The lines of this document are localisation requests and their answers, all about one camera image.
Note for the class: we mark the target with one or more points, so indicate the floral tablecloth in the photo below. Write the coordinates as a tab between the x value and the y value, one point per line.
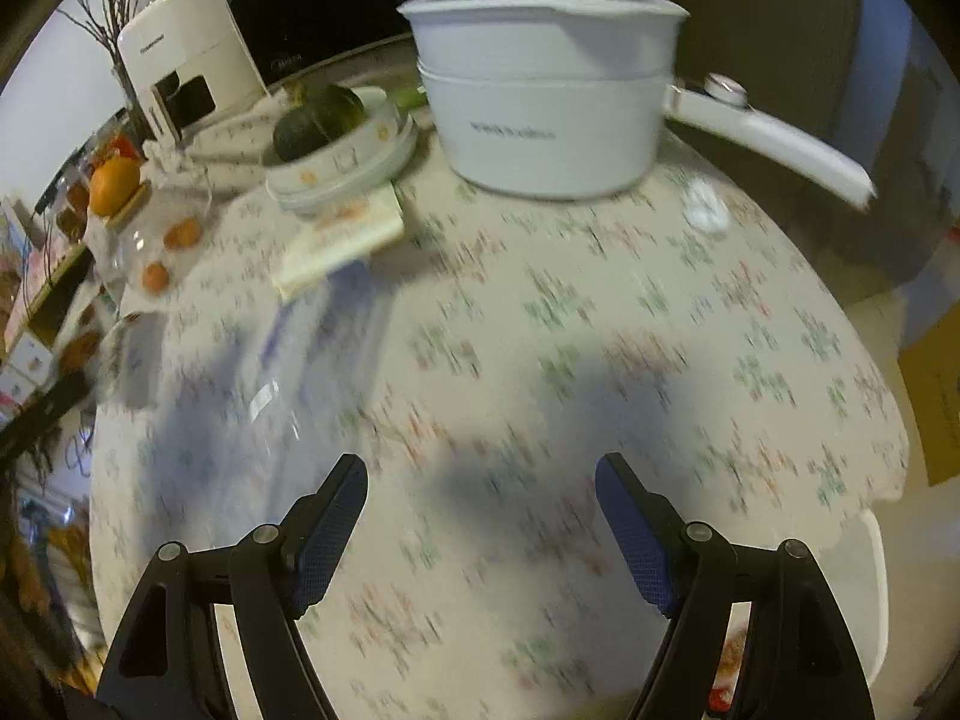
562	315

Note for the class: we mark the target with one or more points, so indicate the brown cardboard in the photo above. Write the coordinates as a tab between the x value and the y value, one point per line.
937	405

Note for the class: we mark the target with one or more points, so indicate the large orange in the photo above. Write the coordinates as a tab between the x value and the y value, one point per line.
114	186

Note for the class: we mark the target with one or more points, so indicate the dark green squash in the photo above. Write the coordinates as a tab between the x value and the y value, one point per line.
315	124

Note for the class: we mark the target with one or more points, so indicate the white booklet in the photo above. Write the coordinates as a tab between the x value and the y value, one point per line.
345	236

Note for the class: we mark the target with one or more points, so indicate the white bowl with squash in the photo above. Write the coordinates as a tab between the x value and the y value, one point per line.
352	157

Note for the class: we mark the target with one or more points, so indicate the small orange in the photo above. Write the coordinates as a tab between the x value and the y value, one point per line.
155	277
182	234

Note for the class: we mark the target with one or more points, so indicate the white countertop appliance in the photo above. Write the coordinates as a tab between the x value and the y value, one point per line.
195	37

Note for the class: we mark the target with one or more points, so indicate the white electric cooking pot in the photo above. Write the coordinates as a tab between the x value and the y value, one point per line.
547	105

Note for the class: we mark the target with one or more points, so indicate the small floral cloth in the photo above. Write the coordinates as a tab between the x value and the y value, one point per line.
232	131

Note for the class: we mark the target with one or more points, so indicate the black door microwave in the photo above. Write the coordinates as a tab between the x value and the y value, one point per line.
337	7

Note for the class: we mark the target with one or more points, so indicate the dried branches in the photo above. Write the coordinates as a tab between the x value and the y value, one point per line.
105	15

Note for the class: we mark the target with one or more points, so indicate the clear plastic bag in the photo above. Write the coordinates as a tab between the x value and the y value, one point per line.
187	195

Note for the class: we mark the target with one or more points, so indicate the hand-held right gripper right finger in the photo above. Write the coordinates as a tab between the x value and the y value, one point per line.
637	547

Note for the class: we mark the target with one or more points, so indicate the wooden shelf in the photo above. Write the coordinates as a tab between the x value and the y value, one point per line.
37	315

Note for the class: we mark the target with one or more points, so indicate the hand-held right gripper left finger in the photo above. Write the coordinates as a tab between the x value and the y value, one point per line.
330	540

